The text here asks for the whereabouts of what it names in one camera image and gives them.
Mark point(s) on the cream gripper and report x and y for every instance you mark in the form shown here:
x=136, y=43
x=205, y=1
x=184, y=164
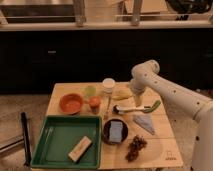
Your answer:
x=138, y=100

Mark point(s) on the yellow banana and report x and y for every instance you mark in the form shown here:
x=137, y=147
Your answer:
x=121, y=95

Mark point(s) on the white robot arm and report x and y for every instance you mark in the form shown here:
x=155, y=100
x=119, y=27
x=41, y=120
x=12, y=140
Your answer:
x=197, y=105

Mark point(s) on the green plastic tray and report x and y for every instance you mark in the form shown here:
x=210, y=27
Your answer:
x=60, y=134

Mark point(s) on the grey triangular cloth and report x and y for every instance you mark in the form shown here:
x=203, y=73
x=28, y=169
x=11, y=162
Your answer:
x=145, y=122

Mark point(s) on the wooden stick utensil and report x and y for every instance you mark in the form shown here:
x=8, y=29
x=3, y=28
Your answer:
x=107, y=108

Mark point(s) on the white cup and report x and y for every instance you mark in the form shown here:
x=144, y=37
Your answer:
x=108, y=84

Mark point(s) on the blue sponge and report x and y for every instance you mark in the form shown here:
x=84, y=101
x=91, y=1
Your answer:
x=115, y=134

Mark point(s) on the wooden folding table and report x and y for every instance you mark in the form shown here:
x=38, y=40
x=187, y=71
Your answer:
x=161, y=152

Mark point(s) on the orange cup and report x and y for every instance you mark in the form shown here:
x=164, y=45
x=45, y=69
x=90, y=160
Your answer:
x=94, y=103

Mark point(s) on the brown dried fruit bunch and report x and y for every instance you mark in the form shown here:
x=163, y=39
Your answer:
x=137, y=144

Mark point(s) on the dark brown bowl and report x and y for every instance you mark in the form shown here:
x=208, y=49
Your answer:
x=106, y=131

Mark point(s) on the green cup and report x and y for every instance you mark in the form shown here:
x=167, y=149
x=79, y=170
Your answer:
x=89, y=91

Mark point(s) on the orange bowl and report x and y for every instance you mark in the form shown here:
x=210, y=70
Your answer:
x=71, y=103

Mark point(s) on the wooden block eraser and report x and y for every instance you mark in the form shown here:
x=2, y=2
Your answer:
x=79, y=149

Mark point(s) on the black bar stand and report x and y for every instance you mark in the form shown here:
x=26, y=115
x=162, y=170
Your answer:
x=26, y=139

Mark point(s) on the green handled dish brush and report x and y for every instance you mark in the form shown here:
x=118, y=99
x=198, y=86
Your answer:
x=145, y=109

